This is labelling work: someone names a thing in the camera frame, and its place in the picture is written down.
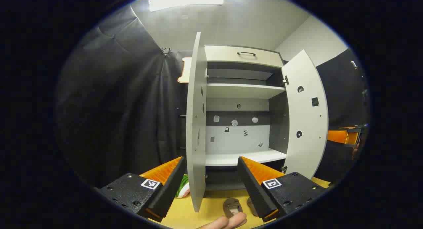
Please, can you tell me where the green striped watermelon toy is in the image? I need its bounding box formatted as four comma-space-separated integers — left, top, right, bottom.
175, 174, 190, 199

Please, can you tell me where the white shoe cabinet door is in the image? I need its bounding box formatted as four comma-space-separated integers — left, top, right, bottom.
281, 50, 328, 180
186, 31, 208, 212

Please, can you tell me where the brown fuzzy shoe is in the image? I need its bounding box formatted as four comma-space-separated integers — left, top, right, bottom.
223, 198, 244, 218
247, 197, 260, 217

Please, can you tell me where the white cabinet drawer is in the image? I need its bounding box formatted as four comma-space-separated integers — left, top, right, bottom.
204, 46, 285, 68

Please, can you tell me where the white shoe cabinet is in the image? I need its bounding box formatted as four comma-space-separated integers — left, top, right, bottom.
186, 31, 328, 212

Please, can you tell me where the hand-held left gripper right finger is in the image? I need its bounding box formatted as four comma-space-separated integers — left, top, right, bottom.
237, 156, 331, 223

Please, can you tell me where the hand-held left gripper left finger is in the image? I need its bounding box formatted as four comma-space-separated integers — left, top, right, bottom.
94, 156, 186, 223

